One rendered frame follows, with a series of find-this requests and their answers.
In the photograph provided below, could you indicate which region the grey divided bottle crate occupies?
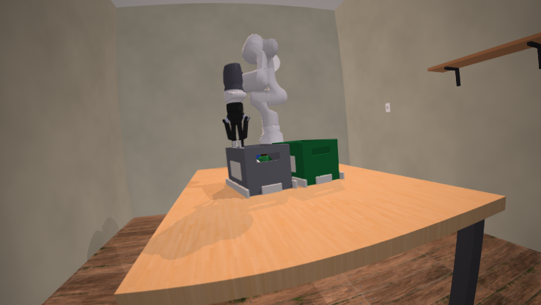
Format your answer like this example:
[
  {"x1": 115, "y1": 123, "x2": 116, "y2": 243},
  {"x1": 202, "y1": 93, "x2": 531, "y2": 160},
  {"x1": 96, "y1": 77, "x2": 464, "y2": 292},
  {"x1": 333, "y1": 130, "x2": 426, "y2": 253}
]
[{"x1": 226, "y1": 144, "x2": 292, "y2": 196}]

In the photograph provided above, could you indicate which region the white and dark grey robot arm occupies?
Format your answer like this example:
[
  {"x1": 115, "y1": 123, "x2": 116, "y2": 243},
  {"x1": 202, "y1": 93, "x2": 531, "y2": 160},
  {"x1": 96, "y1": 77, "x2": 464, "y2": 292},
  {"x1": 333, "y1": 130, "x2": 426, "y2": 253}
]
[{"x1": 223, "y1": 34, "x2": 287, "y2": 144}]

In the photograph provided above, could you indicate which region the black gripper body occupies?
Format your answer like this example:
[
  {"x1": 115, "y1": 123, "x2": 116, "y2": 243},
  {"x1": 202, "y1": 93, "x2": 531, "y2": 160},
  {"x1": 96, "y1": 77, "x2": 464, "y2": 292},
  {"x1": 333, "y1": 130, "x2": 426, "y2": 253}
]
[{"x1": 227, "y1": 102, "x2": 244, "y2": 124}]

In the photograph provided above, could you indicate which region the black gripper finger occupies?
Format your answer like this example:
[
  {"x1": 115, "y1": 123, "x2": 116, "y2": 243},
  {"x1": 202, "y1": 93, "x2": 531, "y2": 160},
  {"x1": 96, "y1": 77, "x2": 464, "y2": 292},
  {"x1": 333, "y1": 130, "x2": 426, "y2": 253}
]
[
  {"x1": 235, "y1": 115, "x2": 250, "y2": 148},
  {"x1": 222, "y1": 116, "x2": 238, "y2": 148}
]

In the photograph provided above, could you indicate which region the green plastic crate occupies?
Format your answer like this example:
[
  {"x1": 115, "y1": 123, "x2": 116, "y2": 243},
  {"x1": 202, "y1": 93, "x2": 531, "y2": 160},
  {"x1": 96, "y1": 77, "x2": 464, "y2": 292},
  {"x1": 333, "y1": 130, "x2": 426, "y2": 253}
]
[{"x1": 272, "y1": 139, "x2": 339, "y2": 186}]

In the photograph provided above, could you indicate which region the green bottle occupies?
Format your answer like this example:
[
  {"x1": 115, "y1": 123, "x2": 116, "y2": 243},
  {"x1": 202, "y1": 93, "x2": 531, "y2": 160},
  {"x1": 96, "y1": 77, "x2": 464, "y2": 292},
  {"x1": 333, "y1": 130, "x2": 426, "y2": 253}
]
[{"x1": 257, "y1": 154, "x2": 272, "y2": 162}]

